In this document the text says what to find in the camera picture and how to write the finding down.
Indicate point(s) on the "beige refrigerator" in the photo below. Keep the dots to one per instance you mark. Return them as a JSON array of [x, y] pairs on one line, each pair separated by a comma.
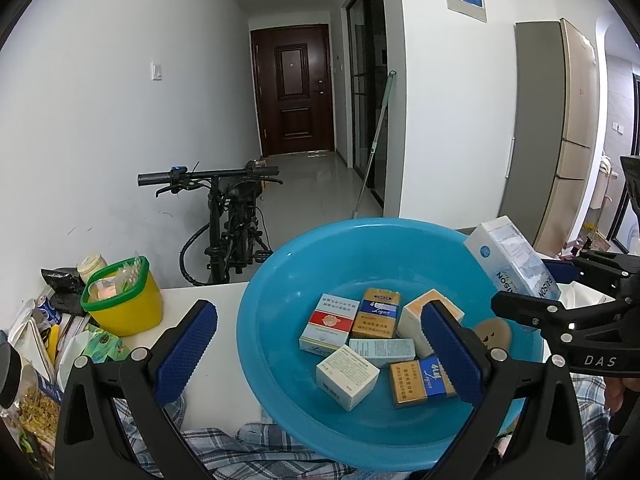
[[555, 135]]

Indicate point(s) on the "snack jar with black lid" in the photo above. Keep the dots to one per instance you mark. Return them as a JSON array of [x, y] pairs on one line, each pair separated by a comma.
[[30, 400]]

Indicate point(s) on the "gold blue cigarette box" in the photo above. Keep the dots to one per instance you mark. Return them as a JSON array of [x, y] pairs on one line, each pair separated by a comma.
[[375, 315], [415, 385]]

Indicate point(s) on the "white desktop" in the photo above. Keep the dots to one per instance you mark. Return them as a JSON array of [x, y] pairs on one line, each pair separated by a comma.
[[215, 340]]

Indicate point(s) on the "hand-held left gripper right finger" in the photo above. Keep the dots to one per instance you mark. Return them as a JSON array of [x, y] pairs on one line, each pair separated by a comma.
[[450, 355]]

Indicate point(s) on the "dark brown door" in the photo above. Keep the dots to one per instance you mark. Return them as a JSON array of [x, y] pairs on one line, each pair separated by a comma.
[[292, 90]]

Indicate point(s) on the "blue plaid shirt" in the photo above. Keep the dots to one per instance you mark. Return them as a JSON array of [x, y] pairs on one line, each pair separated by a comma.
[[250, 447]]

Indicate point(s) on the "person's right hand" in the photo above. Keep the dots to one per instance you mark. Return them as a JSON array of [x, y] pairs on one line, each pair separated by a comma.
[[612, 395]]

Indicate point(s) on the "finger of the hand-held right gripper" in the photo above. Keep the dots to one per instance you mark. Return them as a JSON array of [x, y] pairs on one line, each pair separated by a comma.
[[530, 312], [560, 271]]

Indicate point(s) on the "blue plastic basin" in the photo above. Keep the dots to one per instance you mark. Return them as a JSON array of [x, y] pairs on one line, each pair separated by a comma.
[[300, 285]]

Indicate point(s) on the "white box with barcode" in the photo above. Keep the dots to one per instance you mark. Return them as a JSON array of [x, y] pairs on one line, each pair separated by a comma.
[[347, 377]]

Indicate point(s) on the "light blue box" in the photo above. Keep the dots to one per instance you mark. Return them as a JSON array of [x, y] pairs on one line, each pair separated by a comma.
[[382, 351]]

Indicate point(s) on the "tan round vented case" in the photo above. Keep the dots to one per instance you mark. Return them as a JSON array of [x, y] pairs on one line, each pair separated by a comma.
[[492, 332]]

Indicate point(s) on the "dark framed glass door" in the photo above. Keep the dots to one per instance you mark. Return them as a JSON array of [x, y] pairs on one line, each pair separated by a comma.
[[362, 60]]

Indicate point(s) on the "yellow container with green rim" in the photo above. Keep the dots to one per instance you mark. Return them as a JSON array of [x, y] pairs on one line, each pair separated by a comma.
[[125, 305]]

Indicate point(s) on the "red white cigarette box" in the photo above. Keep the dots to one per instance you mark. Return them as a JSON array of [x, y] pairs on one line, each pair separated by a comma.
[[327, 327]]

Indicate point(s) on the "black packet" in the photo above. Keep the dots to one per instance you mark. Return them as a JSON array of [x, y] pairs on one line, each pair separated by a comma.
[[60, 280]]

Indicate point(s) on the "cream cardboard box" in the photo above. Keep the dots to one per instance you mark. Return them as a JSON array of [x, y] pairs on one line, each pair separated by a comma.
[[415, 317]]

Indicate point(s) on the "cream lidded jar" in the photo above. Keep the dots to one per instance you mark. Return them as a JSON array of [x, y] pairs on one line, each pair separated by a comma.
[[92, 264]]

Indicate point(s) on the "light blue printed carton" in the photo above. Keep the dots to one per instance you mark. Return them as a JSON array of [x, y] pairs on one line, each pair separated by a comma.
[[510, 255]]

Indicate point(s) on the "white light switch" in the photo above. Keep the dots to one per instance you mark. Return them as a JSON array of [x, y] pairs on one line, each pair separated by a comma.
[[156, 71]]

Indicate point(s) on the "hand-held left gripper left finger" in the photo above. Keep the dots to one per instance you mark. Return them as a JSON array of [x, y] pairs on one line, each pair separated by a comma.
[[187, 350]]

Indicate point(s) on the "green packet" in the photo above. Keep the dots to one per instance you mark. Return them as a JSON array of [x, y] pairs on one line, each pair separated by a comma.
[[100, 347]]

